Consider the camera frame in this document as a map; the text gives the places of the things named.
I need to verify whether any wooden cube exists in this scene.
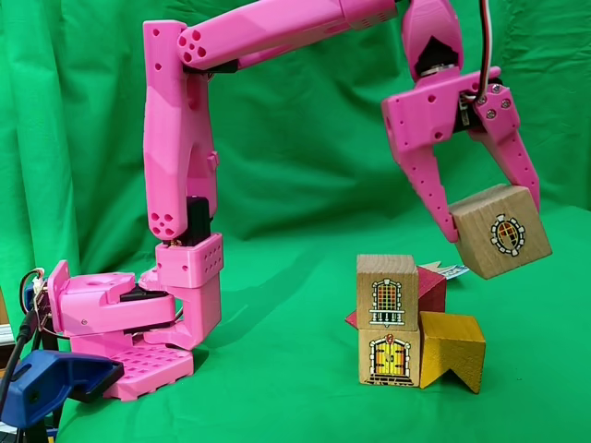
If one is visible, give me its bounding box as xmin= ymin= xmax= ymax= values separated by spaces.
xmin=449 ymin=183 xmax=554 ymax=281
xmin=357 ymin=328 xmax=424 ymax=388
xmin=356 ymin=254 xmax=420 ymax=332

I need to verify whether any paper house picture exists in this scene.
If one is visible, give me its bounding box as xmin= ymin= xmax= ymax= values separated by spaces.
xmin=417 ymin=260 xmax=471 ymax=281

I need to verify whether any red wooden roof block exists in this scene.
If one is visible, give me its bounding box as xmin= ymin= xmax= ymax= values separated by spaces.
xmin=344 ymin=263 xmax=448 ymax=330

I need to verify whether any green cloth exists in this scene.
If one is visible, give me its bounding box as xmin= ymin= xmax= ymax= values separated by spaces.
xmin=0 ymin=0 xmax=591 ymax=443

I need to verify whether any yellow notched wooden block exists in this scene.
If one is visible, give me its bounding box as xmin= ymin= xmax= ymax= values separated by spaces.
xmin=417 ymin=311 xmax=488 ymax=395

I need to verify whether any wooden cube, door print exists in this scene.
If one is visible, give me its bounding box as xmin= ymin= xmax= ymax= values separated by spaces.
xmin=357 ymin=328 xmax=424 ymax=388

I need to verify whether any motor controller board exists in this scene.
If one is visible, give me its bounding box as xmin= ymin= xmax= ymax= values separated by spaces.
xmin=20 ymin=268 xmax=53 ymax=333

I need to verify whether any blue clamp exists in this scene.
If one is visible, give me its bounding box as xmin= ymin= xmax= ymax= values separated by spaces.
xmin=0 ymin=349 xmax=125 ymax=433

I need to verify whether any brown and white box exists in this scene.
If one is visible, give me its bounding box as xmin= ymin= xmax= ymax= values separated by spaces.
xmin=0 ymin=285 xmax=14 ymax=347

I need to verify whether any red white black servo cable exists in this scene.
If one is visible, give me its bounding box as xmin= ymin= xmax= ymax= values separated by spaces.
xmin=475 ymin=0 xmax=496 ymax=101

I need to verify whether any black power cable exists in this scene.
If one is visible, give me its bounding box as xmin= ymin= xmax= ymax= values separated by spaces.
xmin=0 ymin=311 xmax=37 ymax=416

